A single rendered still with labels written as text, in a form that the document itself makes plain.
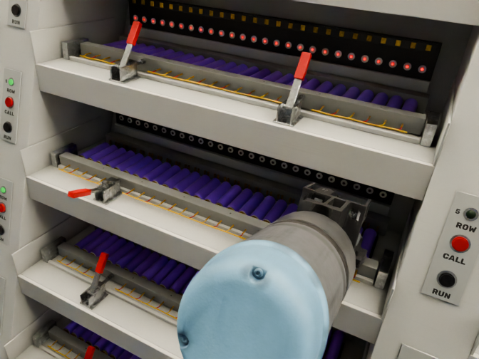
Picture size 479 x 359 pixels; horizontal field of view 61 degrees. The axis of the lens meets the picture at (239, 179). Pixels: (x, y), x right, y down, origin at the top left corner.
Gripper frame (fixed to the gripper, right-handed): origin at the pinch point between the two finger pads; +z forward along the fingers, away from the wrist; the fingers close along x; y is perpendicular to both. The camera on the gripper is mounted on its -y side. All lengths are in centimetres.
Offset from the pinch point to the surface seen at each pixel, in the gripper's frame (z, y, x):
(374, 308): -7.0, -6.0, -7.5
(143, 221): -7.7, -6.3, 27.0
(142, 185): -3.8, -2.3, 31.1
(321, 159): -8.0, 10.0, 3.5
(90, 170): -3.5, -3.0, 42.1
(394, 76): 7.6, 22.8, -0.7
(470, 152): -9.1, 14.9, -11.5
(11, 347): -7, -41, 52
